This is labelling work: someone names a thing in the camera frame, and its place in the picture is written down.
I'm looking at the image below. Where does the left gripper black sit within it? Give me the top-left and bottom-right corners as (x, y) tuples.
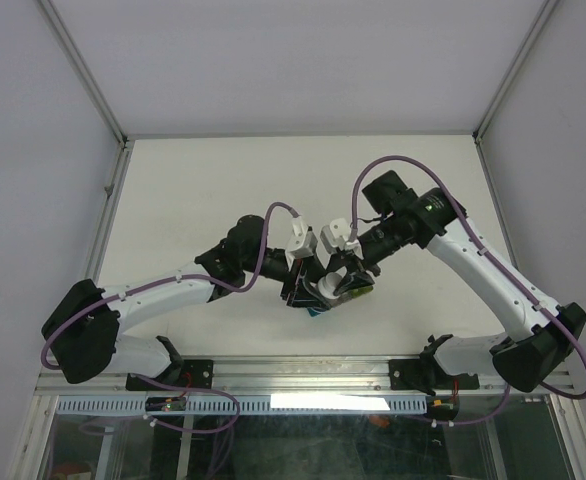
(242, 247), (335, 307)

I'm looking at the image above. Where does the weekly pill organizer strip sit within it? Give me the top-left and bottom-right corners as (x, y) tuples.
(306, 286), (374, 317)

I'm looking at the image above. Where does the white pill bottle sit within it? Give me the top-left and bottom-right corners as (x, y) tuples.
(317, 287), (335, 307)

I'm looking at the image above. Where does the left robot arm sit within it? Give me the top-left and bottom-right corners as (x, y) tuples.
(42, 215), (337, 389)

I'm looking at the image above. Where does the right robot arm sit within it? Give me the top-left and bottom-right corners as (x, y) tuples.
(318, 171), (586, 393)

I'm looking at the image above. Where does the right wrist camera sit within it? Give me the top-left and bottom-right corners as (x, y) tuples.
(320, 218), (363, 258)

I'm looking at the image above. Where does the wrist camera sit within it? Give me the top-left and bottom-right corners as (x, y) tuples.
(320, 218), (363, 258)
(285, 216), (317, 263)

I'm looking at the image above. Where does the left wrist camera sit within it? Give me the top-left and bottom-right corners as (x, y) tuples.
(285, 216), (317, 263)

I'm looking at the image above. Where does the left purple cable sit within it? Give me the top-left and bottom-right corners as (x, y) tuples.
(40, 201), (304, 480)

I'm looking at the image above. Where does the aluminium mounting rail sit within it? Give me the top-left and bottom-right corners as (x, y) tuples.
(34, 355), (576, 396)

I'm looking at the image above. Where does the white slotted cable duct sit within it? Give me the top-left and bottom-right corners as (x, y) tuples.
(56, 394), (427, 417)

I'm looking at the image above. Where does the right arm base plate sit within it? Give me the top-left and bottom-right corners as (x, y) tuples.
(388, 357), (480, 396)

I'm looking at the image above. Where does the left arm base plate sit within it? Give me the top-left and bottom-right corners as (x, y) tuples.
(125, 358), (214, 391)

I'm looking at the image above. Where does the right aluminium frame post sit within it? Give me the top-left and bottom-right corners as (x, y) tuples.
(472, 0), (561, 143)

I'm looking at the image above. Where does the aluminium frame post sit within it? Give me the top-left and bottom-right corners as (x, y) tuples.
(36, 0), (127, 144)
(472, 0), (561, 143)

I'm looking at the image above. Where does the left aluminium frame post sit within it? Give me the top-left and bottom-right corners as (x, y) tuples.
(36, 0), (127, 144)

